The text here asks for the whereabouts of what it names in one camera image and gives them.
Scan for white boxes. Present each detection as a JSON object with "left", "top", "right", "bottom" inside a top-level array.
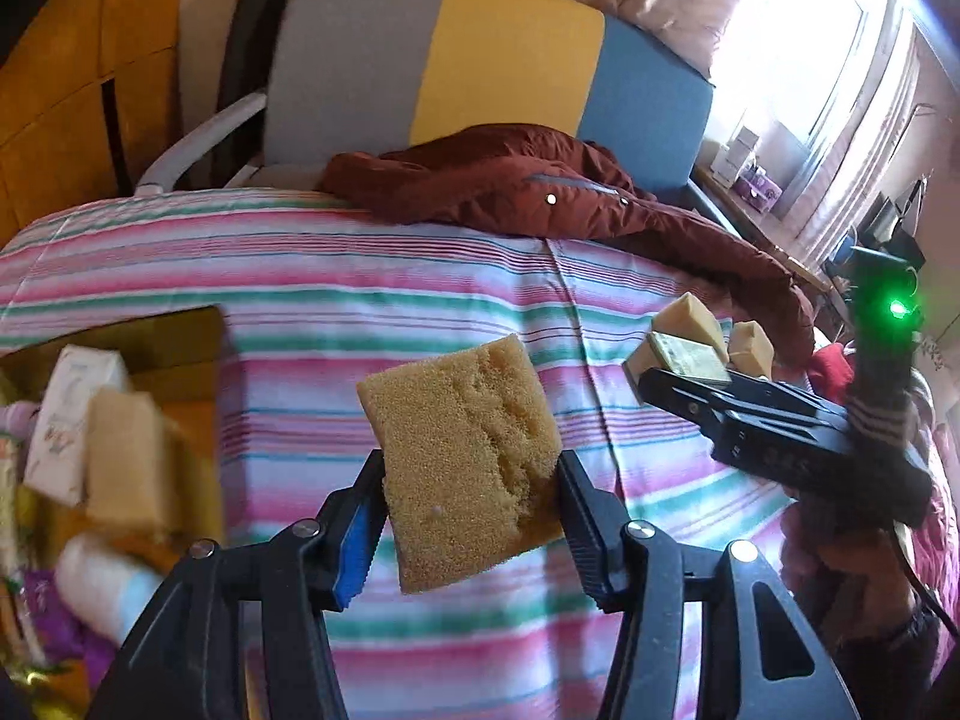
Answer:
[{"left": 711, "top": 127, "right": 761, "bottom": 185}]

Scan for black rolled mat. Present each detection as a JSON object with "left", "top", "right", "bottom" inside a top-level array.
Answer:
[{"left": 214, "top": 0, "right": 314, "bottom": 188}]

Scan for pink sheer curtain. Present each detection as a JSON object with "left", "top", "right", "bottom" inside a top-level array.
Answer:
[{"left": 780, "top": 0, "right": 928, "bottom": 263}]

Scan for grey yellow blue chair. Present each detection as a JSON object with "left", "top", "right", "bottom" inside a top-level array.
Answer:
[{"left": 135, "top": 0, "right": 716, "bottom": 193}]

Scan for wooden side desk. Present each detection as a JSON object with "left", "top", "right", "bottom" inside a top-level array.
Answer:
[{"left": 690, "top": 165, "right": 838, "bottom": 295}]

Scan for red cloth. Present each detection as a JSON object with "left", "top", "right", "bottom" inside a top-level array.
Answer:
[{"left": 806, "top": 345, "right": 857, "bottom": 407}]

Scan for white tissue packet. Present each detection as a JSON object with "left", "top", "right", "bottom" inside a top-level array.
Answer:
[{"left": 22, "top": 345, "right": 133, "bottom": 508}]

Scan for purple box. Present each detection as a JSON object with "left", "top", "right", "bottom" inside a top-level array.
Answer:
[{"left": 733, "top": 169, "right": 785, "bottom": 215}]

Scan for brown pitted sponge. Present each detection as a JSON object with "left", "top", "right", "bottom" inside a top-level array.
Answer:
[{"left": 356, "top": 334, "right": 566, "bottom": 596}]

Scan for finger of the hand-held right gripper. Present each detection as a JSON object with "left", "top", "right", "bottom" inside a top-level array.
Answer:
[
  {"left": 637, "top": 366, "right": 755, "bottom": 452},
  {"left": 721, "top": 371, "right": 852, "bottom": 425}
]

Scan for person's right hand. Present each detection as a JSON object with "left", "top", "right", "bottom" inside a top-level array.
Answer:
[{"left": 780, "top": 491, "right": 917, "bottom": 642}]

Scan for pale yellow sponge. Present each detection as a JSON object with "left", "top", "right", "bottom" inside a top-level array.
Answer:
[{"left": 82, "top": 388, "right": 185, "bottom": 542}]

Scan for striped blanket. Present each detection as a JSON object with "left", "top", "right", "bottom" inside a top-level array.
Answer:
[{"left": 0, "top": 187, "right": 960, "bottom": 720}]

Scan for tan sponge block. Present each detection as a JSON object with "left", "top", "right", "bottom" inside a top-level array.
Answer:
[
  {"left": 729, "top": 321, "right": 776, "bottom": 380},
  {"left": 651, "top": 292, "right": 731, "bottom": 361}
]

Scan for wooden wardrobe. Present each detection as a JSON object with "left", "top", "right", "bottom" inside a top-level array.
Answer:
[{"left": 0, "top": 0, "right": 188, "bottom": 242}]

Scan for black cable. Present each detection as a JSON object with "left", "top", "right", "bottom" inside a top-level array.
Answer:
[{"left": 891, "top": 521, "right": 960, "bottom": 642}]

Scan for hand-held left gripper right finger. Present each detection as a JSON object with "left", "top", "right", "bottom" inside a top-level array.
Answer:
[{"left": 556, "top": 448, "right": 861, "bottom": 720}]

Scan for dark red jacket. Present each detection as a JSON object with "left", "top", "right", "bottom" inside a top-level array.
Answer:
[{"left": 319, "top": 124, "right": 818, "bottom": 365}]

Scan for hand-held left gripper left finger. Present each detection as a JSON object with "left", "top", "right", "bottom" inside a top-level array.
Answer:
[{"left": 85, "top": 448, "right": 389, "bottom": 720}]

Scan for purple packet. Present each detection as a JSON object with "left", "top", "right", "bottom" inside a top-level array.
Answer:
[{"left": 15, "top": 566, "right": 121, "bottom": 691}]

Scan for gold metal tin box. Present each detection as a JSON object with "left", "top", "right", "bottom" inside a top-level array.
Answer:
[{"left": 0, "top": 304, "right": 230, "bottom": 720}]

